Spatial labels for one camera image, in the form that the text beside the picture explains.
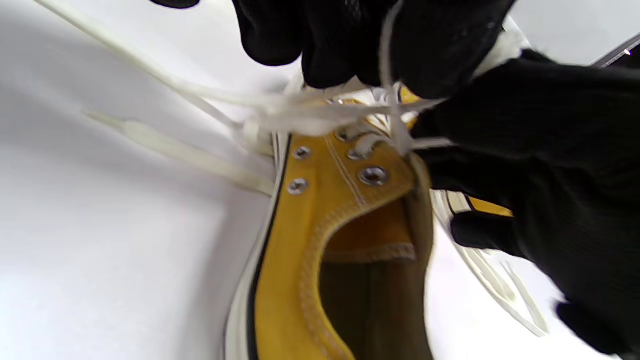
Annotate person's right hand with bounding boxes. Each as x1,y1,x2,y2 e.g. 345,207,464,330
410,49,640,360

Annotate person's left hand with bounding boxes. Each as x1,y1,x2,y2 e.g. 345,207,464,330
149,0,518,100

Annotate yellow canvas shoe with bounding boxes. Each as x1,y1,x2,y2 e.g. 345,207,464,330
225,85,436,360
432,190,516,311

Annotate white shoe lace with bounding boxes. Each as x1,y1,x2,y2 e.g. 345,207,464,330
32,0,453,197
465,245,549,337

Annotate dark window frame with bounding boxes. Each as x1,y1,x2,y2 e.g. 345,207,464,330
592,34,640,69

